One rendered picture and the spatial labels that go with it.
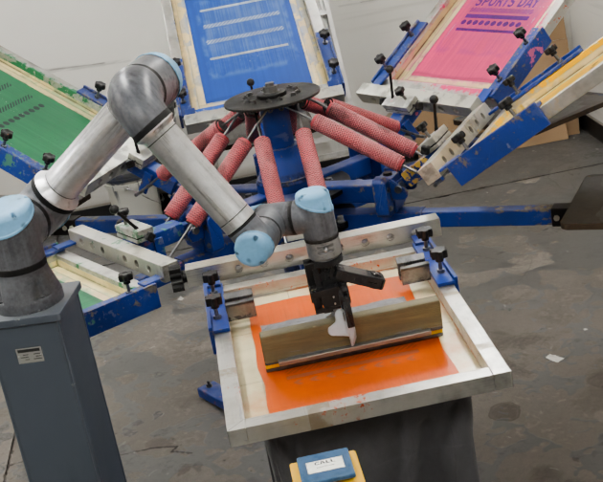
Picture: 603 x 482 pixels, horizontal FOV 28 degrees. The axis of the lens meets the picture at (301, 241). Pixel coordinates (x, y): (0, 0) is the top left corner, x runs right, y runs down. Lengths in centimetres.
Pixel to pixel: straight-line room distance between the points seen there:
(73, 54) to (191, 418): 292
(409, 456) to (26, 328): 87
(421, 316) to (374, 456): 33
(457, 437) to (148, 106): 95
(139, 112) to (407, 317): 75
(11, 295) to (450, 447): 100
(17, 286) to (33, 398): 26
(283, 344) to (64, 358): 48
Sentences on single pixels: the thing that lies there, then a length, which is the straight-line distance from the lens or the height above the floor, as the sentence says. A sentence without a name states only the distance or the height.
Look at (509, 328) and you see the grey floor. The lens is 495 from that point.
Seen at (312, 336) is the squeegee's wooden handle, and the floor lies 103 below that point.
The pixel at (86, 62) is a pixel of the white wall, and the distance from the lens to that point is 699.
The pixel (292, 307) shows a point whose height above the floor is 95.
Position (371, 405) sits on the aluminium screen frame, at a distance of 243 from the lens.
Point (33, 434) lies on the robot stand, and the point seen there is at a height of 91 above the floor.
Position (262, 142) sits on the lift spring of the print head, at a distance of 351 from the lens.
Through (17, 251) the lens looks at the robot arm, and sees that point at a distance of 263.
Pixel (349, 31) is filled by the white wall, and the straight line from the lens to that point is 704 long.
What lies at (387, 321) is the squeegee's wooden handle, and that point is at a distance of 267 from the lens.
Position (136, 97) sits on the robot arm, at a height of 163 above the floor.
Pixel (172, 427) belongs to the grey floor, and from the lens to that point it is 465.
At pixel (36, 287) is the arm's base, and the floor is 125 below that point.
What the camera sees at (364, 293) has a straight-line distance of 302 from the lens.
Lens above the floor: 213
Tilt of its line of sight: 20 degrees down
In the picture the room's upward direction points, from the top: 10 degrees counter-clockwise
